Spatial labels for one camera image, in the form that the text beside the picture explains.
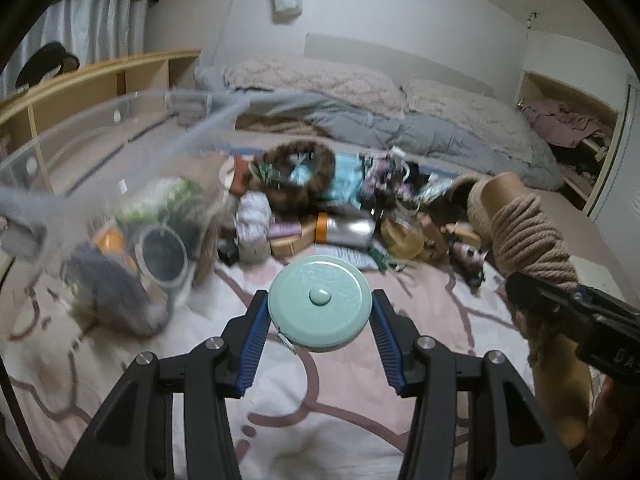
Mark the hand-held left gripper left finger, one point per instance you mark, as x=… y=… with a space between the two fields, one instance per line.
x=252 y=340

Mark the green white packet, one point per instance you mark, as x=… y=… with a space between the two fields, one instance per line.
x=165 y=195

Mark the small patterned bottle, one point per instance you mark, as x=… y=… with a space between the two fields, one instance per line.
x=467 y=260

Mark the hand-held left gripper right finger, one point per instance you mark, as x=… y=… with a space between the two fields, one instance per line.
x=382 y=340

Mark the wooden shelf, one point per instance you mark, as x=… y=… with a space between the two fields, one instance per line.
x=150 y=67

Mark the clear plastic box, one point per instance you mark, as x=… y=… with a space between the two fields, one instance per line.
x=75 y=160

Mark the beige quilted pillow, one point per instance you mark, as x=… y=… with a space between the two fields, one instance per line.
x=310 y=82
x=465 y=110

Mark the white printed packet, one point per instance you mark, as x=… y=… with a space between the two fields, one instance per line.
x=350 y=256

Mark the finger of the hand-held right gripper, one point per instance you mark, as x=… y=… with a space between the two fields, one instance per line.
x=540 y=297

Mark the yellow translucent jar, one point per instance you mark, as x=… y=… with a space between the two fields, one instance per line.
x=402 y=237

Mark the pile of clothes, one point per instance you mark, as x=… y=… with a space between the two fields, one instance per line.
x=565 y=120

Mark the mint green tape measure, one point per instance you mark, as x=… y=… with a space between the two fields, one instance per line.
x=320 y=305

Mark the pink white printed blanket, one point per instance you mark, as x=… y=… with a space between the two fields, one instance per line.
x=310 y=420

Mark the black hat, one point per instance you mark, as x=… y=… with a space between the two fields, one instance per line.
x=45 y=62

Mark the grey curtain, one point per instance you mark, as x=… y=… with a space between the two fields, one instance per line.
x=100 y=25

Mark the white yarn ball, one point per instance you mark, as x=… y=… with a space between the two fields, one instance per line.
x=252 y=225

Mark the silver bottle with orange cap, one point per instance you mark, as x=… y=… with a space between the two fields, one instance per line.
x=350 y=230

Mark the floral cloth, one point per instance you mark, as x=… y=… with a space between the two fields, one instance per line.
x=387 y=180

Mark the pink tube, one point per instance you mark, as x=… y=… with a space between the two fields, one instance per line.
x=285 y=230

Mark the white wardrobe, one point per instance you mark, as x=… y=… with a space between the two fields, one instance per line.
x=620 y=125

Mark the person's right hand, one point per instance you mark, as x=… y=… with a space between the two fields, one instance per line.
x=612 y=415

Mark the teal cloth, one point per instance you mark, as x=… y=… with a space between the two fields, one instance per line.
x=345 y=180

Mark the grey duvet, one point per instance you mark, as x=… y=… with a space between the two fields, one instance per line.
x=450 y=135

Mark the small wooden box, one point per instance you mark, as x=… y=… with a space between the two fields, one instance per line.
x=292 y=246

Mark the orange grey headlamp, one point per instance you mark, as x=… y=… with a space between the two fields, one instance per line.
x=160 y=255

